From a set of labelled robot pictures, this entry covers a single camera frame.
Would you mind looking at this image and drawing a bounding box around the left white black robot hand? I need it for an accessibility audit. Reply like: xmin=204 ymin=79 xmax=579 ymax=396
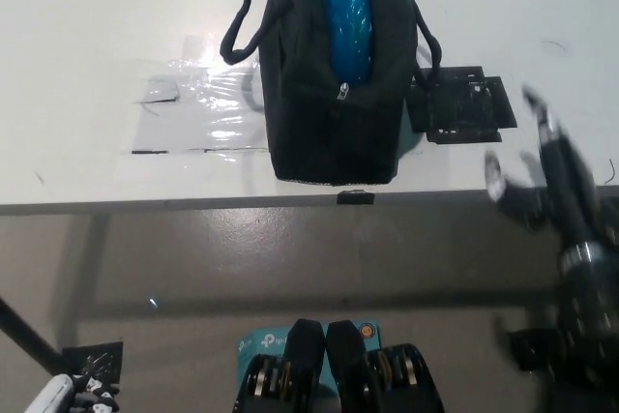
xmin=26 ymin=371 xmax=121 ymax=413

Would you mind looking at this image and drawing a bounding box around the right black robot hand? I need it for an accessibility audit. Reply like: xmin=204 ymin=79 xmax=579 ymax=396
xmin=485 ymin=83 xmax=604 ymax=254

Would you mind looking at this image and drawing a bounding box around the black slanted pole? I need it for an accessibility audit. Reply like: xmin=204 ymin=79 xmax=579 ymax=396
xmin=0 ymin=294 xmax=70 ymax=376

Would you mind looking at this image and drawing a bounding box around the black square table marker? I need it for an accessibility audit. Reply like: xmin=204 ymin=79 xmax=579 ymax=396
xmin=408 ymin=64 xmax=518 ymax=145

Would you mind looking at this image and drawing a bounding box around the teal tp-link box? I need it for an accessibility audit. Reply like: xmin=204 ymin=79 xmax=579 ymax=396
xmin=235 ymin=321 xmax=383 ymax=388

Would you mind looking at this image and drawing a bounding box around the grey paper patch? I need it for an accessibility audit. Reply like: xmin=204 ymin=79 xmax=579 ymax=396
xmin=133 ymin=75 xmax=183 ymax=104

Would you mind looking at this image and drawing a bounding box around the clear plastic film sheet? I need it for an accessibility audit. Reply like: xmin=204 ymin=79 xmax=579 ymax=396
xmin=91 ymin=33 xmax=272 ymax=156

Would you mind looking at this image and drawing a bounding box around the black fabric bag with handles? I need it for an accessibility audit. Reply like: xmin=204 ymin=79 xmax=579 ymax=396
xmin=220 ymin=0 xmax=444 ymax=188

